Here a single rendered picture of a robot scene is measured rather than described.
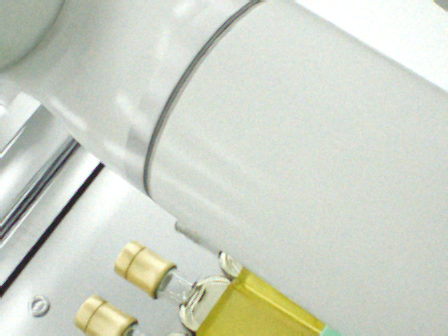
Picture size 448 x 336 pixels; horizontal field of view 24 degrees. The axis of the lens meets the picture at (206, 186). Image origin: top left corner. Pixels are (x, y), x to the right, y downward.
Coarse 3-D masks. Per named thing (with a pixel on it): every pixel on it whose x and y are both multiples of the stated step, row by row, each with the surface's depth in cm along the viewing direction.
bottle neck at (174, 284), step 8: (168, 272) 88; (176, 272) 88; (160, 280) 88; (168, 280) 88; (176, 280) 88; (184, 280) 88; (192, 280) 88; (160, 288) 88; (168, 288) 88; (176, 288) 87; (184, 288) 87; (160, 296) 88; (168, 296) 88; (176, 296) 87; (176, 304) 88
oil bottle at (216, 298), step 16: (192, 288) 87; (208, 288) 86; (224, 288) 86; (240, 288) 86; (192, 304) 86; (208, 304) 85; (224, 304) 85; (240, 304) 85; (256, 304) 85; (272, 304) 85; (192, 320) 85; (208, 320) 85; (224, 320) 85; (240, 320) 84; (256, 320) 84; (272, 320) 84; (288, 320) 84
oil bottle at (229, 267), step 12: (228, 264) 87; (228, 276) 88; (240, 276) 87; (252, 276) 86; (252, 288) 86; (264, 288) 86; (276, 300) 86; (288, 300) 85; (288, 312) 86; (300, 312) 85; (312, 324) 85; (324, 324) 84
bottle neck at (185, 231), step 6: (180, 222) 91; (174, 228) 91; (180, 228) 91; (186, 228) 91; (186, 234) 91; (192, 234) 90; (198, 234) 90; (192, 240) 91; (198, 240) 90; (204, 240) 90; (204, 246) 90; (210, 246) 90; (210, 252) 91; (216, 252) 90
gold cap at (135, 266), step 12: (132, 252) 89; (144, 252) 89; (120, 264) 89; (132, 264) 89; (144, 264) 88; (156, 264) 88; (168, 264) 88; (120, 276) 90; (132, 276) 89; (144, 276) 88; (156, 276) 88; (144, 288) 89; (156, 288) 88
